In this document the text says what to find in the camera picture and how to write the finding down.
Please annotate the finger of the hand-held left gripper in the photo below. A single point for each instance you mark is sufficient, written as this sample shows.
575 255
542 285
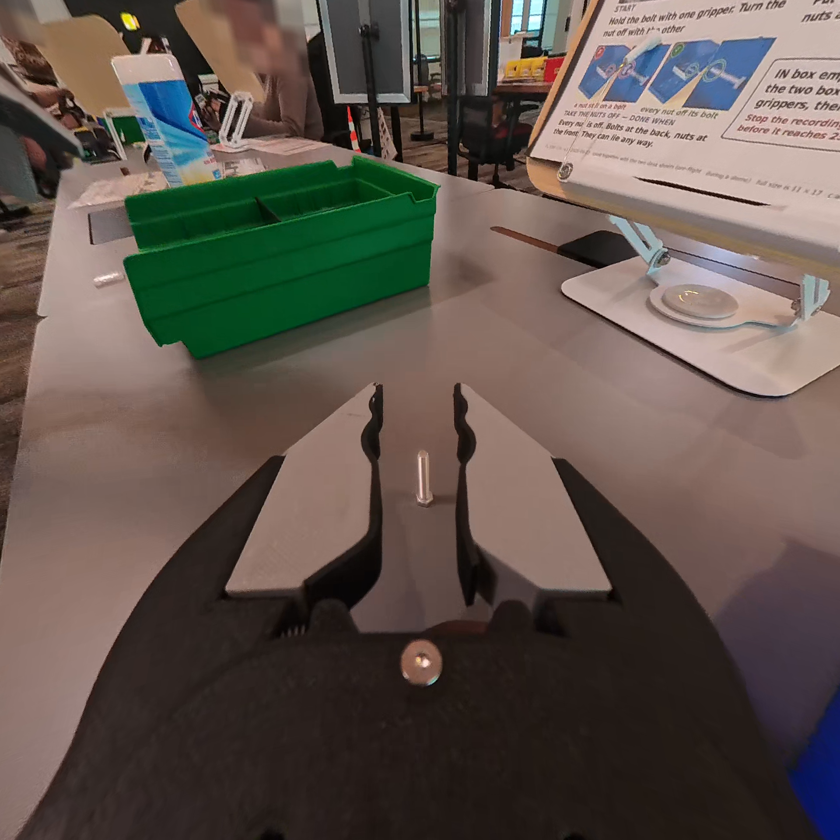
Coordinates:
39 121
16 170

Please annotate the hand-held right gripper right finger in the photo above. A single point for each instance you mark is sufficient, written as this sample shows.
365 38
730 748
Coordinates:
525 518

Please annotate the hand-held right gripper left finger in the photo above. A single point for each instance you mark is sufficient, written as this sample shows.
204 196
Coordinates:
308 518

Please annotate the silver hex bolt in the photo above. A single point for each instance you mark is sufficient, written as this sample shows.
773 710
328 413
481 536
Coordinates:
421 479

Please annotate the green plastic bin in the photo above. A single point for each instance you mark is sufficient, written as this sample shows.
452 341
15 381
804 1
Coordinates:
295 289

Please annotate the blue plastic bin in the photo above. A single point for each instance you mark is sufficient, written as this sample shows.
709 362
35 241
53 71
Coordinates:
817 774

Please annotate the beige cardboard panel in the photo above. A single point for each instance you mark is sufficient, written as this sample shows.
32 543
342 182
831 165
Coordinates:
197 33
85 59

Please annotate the clear plastic bag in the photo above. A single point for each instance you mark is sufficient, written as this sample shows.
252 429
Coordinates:
118 190

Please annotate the blue white wipes canister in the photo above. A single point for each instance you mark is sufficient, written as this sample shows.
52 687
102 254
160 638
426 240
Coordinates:
164 118

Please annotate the small white cylinder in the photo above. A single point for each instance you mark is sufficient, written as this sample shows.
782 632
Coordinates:
108 279

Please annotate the small white folding stand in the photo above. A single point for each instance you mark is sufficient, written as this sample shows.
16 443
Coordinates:
231 140

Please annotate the barcode printed sheet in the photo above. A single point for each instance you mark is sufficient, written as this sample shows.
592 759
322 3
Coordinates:
243 167

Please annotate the white paper sheets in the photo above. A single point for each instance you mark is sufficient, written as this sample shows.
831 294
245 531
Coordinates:
282 145

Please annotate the orange white traffic cone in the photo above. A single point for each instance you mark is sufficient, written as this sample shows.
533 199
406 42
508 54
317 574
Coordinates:
353 134

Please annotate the grey panel board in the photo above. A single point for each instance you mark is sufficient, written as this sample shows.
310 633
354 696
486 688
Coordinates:
472 46
367 46

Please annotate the black red office chair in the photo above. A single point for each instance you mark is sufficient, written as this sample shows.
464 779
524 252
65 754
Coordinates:
505 134

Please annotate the yellow plastic bin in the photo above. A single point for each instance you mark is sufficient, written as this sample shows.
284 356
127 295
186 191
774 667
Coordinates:
525 69

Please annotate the red plastic bin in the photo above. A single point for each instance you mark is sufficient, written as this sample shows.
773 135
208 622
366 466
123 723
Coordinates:
554 65

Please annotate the instruction sheet board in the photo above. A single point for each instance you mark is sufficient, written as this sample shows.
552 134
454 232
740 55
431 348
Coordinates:
689 85

